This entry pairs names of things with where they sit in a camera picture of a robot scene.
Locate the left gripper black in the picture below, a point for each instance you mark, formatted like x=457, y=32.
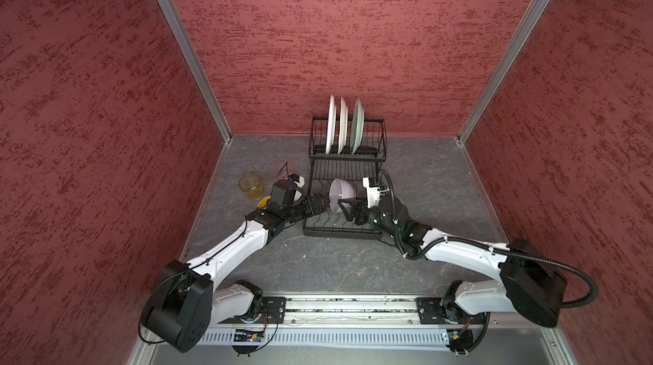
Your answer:
x=310, y=212

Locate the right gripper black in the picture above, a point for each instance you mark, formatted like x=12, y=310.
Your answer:
x=357, y=206

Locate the lavender ceramic bowl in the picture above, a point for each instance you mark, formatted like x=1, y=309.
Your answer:
x=340, y=189

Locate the pink glass cup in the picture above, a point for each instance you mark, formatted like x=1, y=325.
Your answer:
x=286, y=169

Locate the yellow bowl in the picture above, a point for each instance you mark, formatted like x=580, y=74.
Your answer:
x=263, y=202

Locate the amber glass cup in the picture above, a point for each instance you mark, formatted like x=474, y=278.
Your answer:
x=251, y=185

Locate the white plate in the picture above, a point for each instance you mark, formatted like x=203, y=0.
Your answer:
x=343, y=125
x=330, y=132

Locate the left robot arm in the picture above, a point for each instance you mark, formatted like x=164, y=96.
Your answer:
x=188, y=298

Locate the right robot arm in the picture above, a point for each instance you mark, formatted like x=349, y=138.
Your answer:
x=517, y=278

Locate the pale green plate right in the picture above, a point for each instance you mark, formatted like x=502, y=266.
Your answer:
x=358, y=121

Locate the left corner aluminium profile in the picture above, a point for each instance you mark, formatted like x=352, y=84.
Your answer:
x=192, y=60

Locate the corner aluminium profile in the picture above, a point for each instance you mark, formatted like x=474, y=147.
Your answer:
x=192, y=60
x=527, y=24

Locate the right corner aluminium profile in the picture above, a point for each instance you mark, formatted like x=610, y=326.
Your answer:
x=527, y=24

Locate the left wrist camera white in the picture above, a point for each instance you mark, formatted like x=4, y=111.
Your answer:
x=299, y=181

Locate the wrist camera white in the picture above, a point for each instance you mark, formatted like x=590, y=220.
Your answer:
x=299, y=181
x=373, y=191

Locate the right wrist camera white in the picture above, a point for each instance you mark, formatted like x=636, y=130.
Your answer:
x=373, y=191

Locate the black wire dish rack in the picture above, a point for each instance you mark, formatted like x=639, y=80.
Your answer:
x=339, y=176

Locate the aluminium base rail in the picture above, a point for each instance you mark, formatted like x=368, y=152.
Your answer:
x=328, y=311

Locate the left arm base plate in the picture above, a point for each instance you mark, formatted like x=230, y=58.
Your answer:
x=265, y=308

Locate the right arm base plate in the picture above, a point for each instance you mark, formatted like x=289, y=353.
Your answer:
x=435, y=311

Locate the white slotted cable duct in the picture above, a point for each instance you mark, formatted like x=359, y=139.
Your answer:
x=418, y=339

